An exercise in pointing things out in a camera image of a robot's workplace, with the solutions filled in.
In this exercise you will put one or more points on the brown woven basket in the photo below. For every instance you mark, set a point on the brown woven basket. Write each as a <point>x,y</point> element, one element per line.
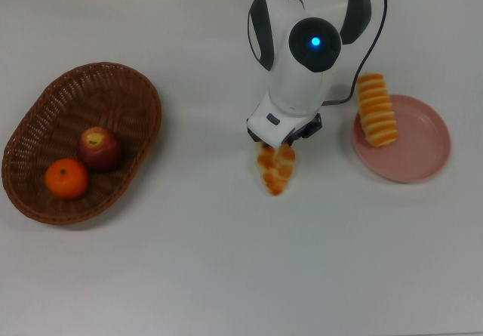
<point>45,196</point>

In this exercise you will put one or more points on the orange toy mandarin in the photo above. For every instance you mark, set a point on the orange toy mandarin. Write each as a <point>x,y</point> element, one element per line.
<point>66,179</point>

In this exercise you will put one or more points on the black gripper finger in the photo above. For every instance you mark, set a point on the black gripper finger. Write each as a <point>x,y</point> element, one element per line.
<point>311,128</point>
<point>253,136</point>

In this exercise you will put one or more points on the braided toy bread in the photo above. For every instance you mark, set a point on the braided toy bread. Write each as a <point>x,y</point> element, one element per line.
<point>275,173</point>

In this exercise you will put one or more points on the red toy apple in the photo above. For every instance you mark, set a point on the red toy apple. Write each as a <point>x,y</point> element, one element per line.
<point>100,151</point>

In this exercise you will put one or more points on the ridged striped toy bread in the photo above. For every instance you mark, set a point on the ridged striped toy bread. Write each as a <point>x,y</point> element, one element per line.
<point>377,121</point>

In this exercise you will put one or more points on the pink plate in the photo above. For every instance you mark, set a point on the pink plate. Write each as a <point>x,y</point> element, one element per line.
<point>419,147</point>

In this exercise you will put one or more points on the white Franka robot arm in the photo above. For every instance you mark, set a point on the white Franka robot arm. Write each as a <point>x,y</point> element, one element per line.
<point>298,83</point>

